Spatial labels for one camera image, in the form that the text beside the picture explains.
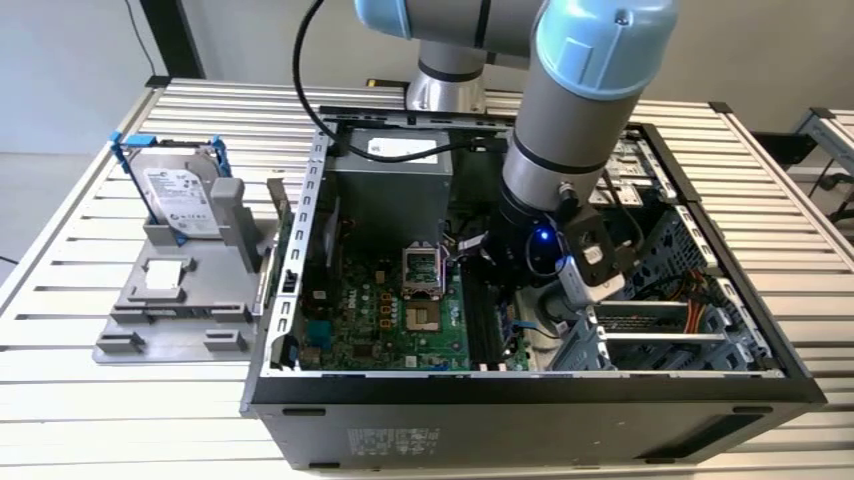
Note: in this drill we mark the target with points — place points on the black RAM slots bank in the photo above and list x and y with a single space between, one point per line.
483 325

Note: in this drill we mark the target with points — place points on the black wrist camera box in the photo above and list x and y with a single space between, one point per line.
600 240

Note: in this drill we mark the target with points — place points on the black open PC case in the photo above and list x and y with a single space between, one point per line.
507 425

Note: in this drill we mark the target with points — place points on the black upright post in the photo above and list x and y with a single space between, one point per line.
176 35

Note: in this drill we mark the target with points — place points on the black case fan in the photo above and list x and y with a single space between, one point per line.
332 240

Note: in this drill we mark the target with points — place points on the green Dell motherboard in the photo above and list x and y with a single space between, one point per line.
373 320

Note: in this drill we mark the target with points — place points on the grey metal drive cage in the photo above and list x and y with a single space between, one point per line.
667 340

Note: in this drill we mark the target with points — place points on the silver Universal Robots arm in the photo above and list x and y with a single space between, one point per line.
573 120

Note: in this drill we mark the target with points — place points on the CPU socket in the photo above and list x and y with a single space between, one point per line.
424 316

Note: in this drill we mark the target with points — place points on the grey power supply unit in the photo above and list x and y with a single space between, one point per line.
393 200

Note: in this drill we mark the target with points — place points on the grey parts rack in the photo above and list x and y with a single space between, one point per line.
193 280

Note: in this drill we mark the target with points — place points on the silver CPU chip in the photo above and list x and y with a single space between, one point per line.
161 274

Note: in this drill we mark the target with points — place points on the hard disk in blue carrier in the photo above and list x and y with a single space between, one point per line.
176 190

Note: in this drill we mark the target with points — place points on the silver white wrist camera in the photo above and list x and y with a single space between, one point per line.
593 285

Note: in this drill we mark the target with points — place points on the round dark internal speaker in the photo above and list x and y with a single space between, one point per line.
556 310

